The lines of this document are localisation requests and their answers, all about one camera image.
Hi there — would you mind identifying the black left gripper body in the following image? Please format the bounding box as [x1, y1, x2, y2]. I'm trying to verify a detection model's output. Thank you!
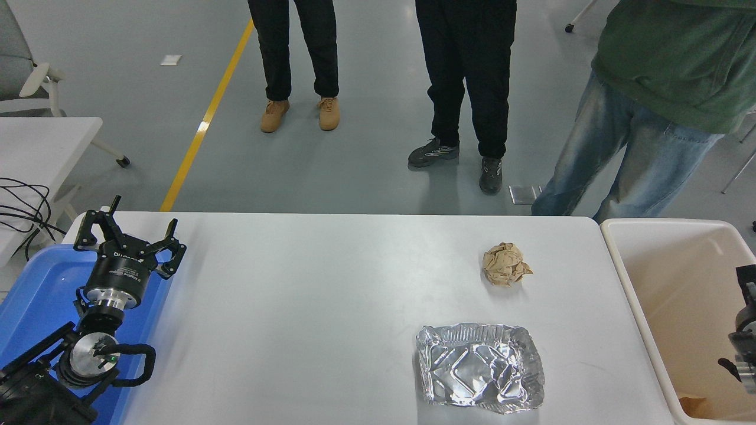
[82, 243, 158, 302]

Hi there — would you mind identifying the silver foil tray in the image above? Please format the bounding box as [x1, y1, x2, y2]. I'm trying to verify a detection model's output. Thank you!
[415, 323, 546, 414]

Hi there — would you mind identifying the blue plastic tray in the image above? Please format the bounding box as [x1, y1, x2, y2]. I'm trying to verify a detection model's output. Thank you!
[0, 244, 175, 425]

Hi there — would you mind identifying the white side table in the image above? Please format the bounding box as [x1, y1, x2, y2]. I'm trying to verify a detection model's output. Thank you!
[0, 117, 102, 269]

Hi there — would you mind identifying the grey office chair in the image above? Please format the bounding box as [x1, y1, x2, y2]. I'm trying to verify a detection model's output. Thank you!
[0, 0, 131, 169]

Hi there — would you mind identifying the person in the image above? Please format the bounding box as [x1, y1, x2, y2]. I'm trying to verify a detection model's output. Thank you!
[247, 0, 341, 133]
[408, 0, 517, 195]
[532, 0, 756, 224]

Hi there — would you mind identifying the crumpled tan paper ball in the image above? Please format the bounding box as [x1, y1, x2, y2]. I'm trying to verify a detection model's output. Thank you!
[482, 241, 533, 288]

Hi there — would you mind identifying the white chair leg with castor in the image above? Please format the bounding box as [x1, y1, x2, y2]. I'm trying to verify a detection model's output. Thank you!
[564, 0, 603, 33]

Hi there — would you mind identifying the large pale plastic bin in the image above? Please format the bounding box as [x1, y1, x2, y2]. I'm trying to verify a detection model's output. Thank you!
[599, 218, 756, 425]

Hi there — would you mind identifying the grey metal chair leg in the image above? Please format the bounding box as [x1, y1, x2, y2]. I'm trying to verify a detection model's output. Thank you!
[721, 121, 756, 194]

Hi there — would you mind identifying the black cable bundle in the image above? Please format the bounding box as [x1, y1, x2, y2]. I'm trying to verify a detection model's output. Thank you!
[0, 177, 67, 263]

